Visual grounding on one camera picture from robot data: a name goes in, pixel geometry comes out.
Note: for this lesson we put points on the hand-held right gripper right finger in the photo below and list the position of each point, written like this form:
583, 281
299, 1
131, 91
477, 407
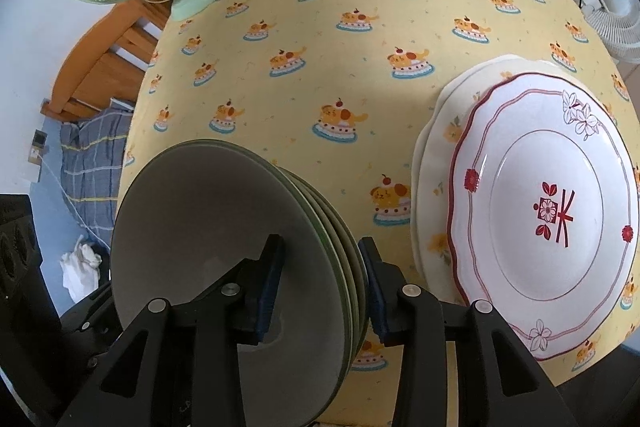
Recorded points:
375, 297

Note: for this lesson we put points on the green leaf print bowl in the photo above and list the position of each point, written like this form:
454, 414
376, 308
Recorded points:
200, 217
342, 227
331, 227

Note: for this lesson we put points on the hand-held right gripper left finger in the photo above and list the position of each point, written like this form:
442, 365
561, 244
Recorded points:
267, 302

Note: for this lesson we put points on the wall socket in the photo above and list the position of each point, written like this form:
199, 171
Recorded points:
39, 138

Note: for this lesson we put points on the red patterned white plate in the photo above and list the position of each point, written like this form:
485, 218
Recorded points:
550, 157

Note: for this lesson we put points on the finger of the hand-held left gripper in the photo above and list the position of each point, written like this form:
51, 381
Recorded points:
95, 342

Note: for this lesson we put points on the white crumpled cloth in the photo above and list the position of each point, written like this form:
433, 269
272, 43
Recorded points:
80, 272

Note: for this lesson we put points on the white fan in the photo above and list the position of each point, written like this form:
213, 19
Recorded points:
615, 17

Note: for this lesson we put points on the blue plaid cloth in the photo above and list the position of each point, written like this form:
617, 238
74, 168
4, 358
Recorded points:
90, 157

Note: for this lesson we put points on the orange wooden chair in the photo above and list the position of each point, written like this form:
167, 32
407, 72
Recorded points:
100, 67

